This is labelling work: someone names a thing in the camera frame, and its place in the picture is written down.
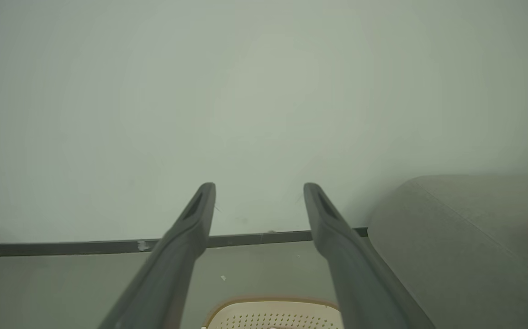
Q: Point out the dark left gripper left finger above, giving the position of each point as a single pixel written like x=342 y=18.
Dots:
x=172 y=265

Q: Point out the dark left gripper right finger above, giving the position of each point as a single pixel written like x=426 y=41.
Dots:
x=355 y=274

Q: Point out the cream perforated laundry basket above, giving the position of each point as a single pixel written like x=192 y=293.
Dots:
x=264 y=317

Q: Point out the grey fabric sofa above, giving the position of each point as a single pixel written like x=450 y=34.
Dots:
x=465 y=246

